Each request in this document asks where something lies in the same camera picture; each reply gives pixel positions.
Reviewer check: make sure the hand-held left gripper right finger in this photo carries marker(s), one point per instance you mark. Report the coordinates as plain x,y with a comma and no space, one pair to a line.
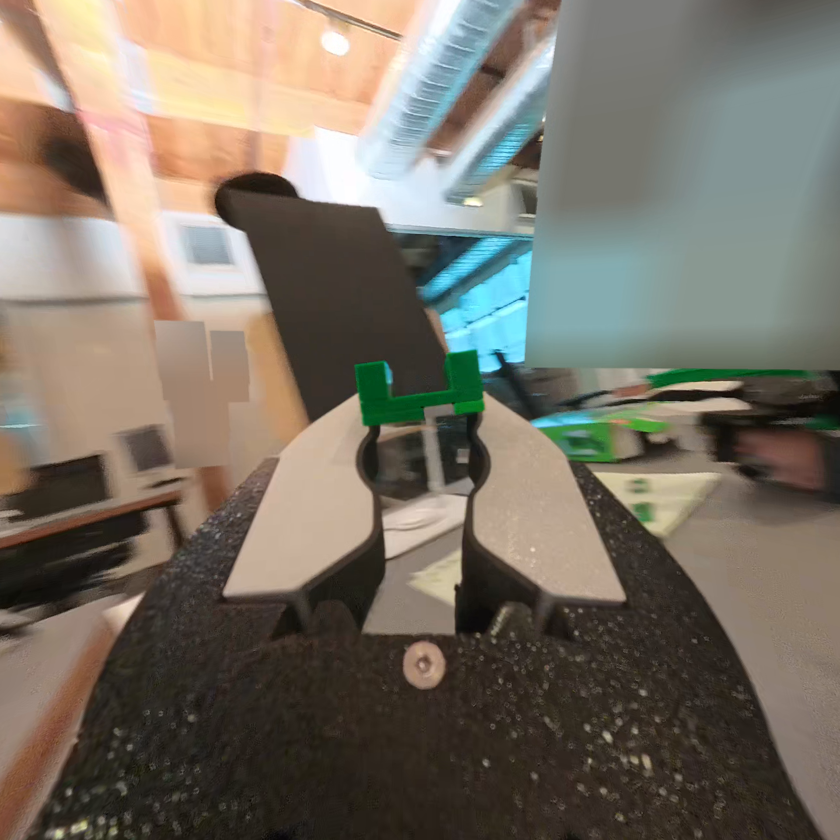
544,518

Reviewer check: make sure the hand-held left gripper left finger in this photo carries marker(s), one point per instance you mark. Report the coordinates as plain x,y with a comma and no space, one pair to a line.
295,512

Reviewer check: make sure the green brick assembly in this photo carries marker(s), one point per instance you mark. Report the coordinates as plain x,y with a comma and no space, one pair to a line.
394,407

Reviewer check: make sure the wooden office desk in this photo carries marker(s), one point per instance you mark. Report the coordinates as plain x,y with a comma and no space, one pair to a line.
79,525

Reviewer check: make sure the wood edged grey desk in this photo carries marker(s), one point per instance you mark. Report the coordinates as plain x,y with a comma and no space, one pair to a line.
39,656

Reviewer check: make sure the person's right hand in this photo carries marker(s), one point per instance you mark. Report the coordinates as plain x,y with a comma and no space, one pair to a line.
778,459

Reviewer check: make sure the green cardboard box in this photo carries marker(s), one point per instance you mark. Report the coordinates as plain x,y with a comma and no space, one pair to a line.
590,436

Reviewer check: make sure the white tabletop stand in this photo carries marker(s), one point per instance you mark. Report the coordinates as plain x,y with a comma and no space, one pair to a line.
420,525

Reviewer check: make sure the small grey monitor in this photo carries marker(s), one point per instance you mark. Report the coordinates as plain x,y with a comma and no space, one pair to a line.
145,449

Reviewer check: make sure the gridded window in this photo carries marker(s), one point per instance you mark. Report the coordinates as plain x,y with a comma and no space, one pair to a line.
485,315

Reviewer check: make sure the black foam board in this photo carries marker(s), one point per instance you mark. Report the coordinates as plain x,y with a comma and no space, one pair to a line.
341,295

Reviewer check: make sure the black round disc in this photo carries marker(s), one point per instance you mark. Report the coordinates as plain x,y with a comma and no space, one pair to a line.
256,187

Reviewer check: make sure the round ceiling spotlight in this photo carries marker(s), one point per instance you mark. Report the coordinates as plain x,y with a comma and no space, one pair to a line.
334,40

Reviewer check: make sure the white wall vent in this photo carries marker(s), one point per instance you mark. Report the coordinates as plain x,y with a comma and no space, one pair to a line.
207,244

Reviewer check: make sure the wooden support post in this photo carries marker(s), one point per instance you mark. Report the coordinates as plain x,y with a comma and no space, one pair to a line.
131,216

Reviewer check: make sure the spiral metal air duct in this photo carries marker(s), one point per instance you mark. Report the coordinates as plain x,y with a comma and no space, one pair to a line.
426,85
499,151

